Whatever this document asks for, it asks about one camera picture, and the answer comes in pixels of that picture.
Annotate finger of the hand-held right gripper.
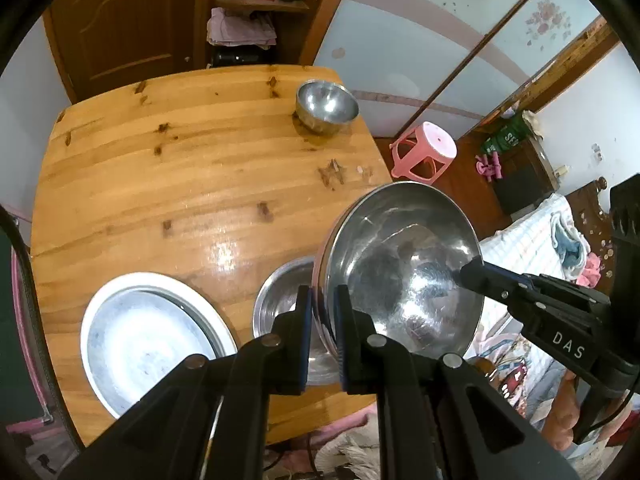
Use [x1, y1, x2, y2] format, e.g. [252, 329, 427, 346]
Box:
[459, 257, 546, 323]

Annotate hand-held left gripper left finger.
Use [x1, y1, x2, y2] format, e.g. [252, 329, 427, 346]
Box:
[60, 284, 315, 480]

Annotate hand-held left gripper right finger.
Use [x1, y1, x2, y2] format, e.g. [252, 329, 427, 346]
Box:
[333, 284, 582, 480]

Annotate medium steel bowl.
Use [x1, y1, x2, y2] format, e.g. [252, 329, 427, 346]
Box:
[252, 255, 342, 387]

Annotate large steel bowl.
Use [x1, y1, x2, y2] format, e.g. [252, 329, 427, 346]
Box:
[312, 181, 486, 361]

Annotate steel plate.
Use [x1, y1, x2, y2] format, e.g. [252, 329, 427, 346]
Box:
[87, 287, 224, 418]

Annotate white floral plate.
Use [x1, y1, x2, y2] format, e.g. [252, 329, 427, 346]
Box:
[80, 272, 239, 420]

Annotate person's right hand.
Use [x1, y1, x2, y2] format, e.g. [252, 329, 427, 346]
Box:
[542, 375, 584, 452]

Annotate white checkered quilt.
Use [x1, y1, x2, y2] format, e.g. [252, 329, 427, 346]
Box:
[477, 194, 592, 288]

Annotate printed blanket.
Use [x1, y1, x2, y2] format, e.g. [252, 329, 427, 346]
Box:
[465, 332, 568, 432]

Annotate blue cloth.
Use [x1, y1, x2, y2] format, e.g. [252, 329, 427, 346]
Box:
[550, 210, 587, 269]

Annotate white fluffy cloth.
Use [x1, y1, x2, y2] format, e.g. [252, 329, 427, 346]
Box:
[307, 429, 387, 480]

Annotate wooden bed headboard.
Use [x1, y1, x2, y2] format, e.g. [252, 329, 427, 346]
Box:
[565, 177, 615, 297]

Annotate dark wooden nightstand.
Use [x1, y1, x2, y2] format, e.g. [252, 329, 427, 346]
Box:
[492, 135, 562, 217]

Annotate pink slippers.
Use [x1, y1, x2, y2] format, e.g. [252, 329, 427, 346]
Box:
[474, 152, 507, 182]

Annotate green bag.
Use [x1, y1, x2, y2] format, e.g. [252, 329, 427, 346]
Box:
[480, 114, 532, 157]

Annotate pink plastic stool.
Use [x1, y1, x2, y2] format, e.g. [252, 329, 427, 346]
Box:
[390, 121, 459, 185]

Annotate small steel bowl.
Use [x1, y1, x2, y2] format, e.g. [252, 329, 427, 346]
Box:
[295, 80, 360, 136]

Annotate sliding wardrobe door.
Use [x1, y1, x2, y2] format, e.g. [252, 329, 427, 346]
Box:
[312, 0, 622, 142]

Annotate pink-framed chalkboard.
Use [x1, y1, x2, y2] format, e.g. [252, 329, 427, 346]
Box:
[0, 210, 66, 428]

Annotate black object under cloth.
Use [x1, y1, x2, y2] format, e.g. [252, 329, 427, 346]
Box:
[212, 47, 272, 69]

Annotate pink folded cloth pile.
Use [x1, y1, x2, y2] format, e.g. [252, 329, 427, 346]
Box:
[207, 7, 279, 51]

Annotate brown wooden door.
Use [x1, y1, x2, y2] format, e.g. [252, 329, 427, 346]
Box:
[42, 0, 211, 104]

